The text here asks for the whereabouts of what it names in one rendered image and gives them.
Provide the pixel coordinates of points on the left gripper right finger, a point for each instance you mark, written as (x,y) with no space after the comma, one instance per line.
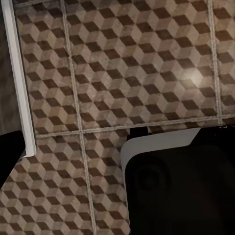
(227,145)

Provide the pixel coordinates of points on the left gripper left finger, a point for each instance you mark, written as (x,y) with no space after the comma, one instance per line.
(12,145)

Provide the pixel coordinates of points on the shower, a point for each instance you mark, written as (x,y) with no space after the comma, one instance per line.
(18,74)

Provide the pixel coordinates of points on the door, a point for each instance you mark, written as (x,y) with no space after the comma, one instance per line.
(10,120)

